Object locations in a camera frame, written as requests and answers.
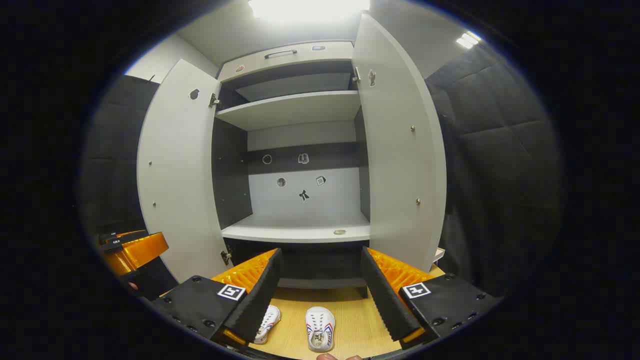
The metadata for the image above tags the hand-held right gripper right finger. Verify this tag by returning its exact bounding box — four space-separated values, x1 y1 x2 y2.
360 246 503 351

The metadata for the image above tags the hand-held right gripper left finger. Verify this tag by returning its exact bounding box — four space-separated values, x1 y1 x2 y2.
151 247 284 351

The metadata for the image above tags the white striped shoe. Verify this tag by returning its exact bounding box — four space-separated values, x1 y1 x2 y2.
305 306 336 353
253 305 282 345

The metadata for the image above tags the grey shoe cabinet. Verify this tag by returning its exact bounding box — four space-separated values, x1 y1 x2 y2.
212 41 373 299

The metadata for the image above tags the black quilted cloth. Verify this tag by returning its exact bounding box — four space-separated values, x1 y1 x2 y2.
425 42 561 301
80 75 161 236

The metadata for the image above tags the small ceiling light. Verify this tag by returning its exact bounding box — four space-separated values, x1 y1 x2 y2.
455 31 482 50

